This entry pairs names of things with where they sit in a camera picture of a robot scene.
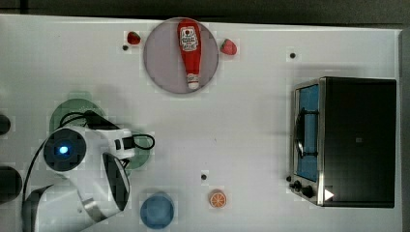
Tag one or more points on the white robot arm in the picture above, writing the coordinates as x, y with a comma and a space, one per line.
94, 184

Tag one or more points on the green mug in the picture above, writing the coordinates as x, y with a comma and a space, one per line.
144, 147

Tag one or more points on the grey round plate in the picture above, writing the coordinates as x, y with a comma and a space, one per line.
163, 61

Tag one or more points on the red strawberry toy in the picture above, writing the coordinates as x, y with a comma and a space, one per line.
228, 47

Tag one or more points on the red plush ketchup bottle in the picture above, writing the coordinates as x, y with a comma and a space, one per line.
189, 39

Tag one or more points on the orange slice toy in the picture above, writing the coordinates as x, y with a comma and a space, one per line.
217, 199

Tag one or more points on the red tomato toy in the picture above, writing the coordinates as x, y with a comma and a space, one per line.
133, 38

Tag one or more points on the blue cup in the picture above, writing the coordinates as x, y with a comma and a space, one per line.
157, 211

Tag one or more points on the green perforated colander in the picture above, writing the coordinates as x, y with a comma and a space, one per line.
70, 110

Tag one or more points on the silver black toaster oven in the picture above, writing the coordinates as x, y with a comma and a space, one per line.
344, 142

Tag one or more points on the black round object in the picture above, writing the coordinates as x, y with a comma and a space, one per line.
5, 124

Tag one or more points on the large black round container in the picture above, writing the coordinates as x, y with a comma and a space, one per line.
10, 184

